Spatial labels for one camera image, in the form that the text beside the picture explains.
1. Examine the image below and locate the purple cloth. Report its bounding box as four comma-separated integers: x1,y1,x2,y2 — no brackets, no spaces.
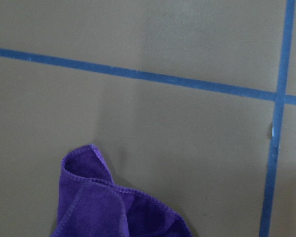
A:
52,144,192,237

